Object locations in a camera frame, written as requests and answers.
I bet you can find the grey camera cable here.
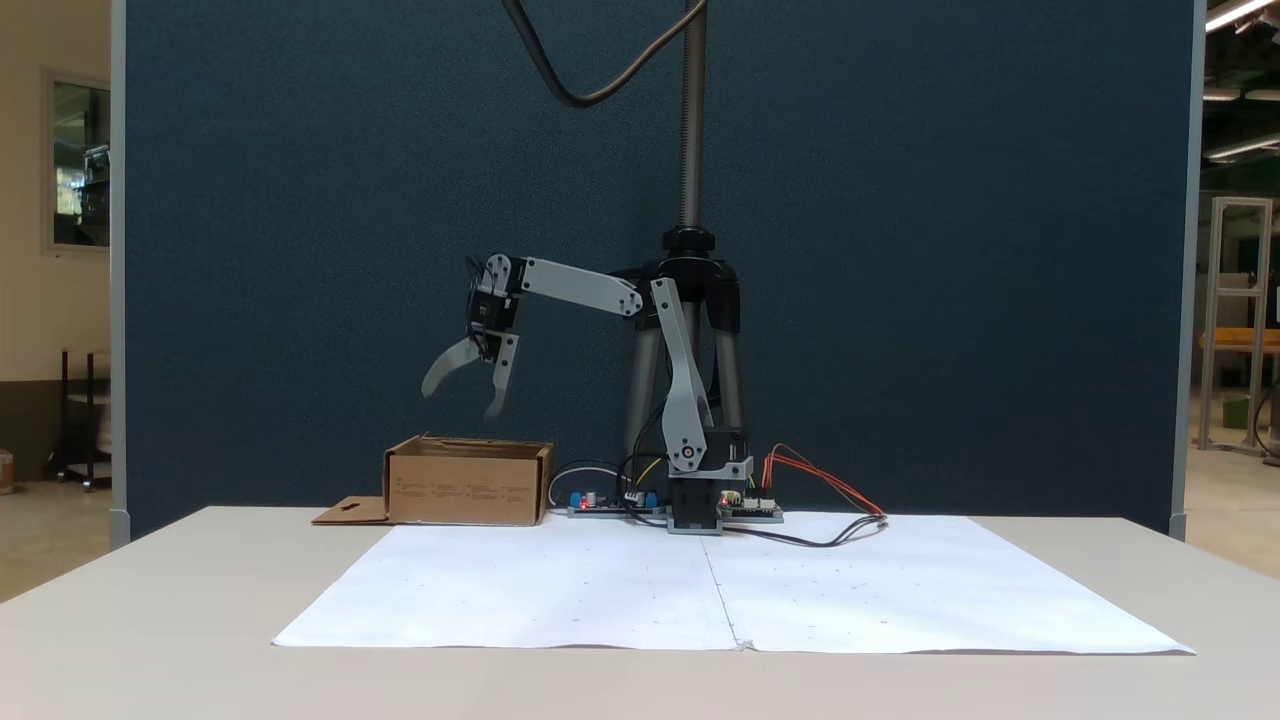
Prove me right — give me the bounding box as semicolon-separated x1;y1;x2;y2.
500;0;709;110

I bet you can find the green circuit board with wires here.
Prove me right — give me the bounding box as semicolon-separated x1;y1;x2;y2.
720;490;785;525

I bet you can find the aluminium profile frame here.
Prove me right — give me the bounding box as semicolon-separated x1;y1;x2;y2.
1197;195;1277;457

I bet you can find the white cable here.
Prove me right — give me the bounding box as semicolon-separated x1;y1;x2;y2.
547;464;603;508

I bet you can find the white paper sheet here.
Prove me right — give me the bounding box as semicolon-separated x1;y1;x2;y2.
702;514;1197;657
271;520;742;652

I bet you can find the dark blue partition panel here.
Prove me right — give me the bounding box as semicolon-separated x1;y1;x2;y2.
110;0;1207;546

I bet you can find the blue circuit board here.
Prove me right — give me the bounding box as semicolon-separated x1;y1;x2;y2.
567;488;663;519

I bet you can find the black base cable bundle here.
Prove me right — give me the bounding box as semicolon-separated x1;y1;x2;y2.
617;400;673;521

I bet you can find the black shelf cart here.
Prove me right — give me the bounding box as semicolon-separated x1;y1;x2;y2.
52;347;113;492

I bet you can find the brown cardboard box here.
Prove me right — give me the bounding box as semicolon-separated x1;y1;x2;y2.
311;432;555;528

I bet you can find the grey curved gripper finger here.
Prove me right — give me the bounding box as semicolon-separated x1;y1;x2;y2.
421;336;484;399

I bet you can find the framed wall window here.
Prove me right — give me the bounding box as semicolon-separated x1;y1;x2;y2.
41;67;112;257

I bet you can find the black and silver tripod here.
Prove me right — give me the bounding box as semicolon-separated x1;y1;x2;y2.
618;0;747;473

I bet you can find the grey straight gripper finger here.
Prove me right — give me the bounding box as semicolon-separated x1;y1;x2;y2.
484;334;520;420

